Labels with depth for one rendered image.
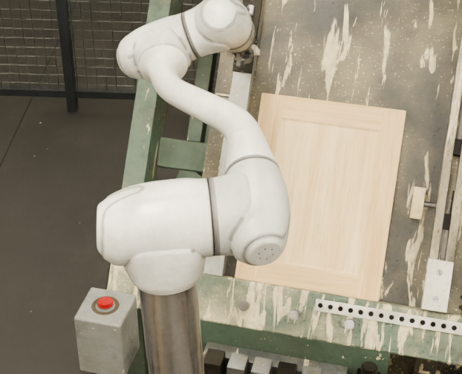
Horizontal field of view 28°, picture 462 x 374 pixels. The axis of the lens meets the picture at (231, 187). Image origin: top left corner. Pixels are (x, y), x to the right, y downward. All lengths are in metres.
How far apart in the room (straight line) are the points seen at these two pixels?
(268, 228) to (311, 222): 0.92
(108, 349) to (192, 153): 0.58
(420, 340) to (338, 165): 0.48
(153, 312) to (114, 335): 0.68
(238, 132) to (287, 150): 0.76
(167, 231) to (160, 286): 0.10
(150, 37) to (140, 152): 0.57
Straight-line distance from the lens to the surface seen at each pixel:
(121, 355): 2.32
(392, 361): 2.77
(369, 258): 2.39
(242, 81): 2.43
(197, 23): 1.92
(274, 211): 1.51
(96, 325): 2.28
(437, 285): 2.34
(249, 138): 1.64
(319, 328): 2.38
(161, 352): 1.64
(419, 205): 2.37
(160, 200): 1.50
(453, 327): 2.36
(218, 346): 2.46
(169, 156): 2.53
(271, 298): 2.39
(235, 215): 1.50
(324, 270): 2.40
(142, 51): 1.95
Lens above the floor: 2.46
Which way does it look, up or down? 35 degrees down
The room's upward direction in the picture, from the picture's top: straight up
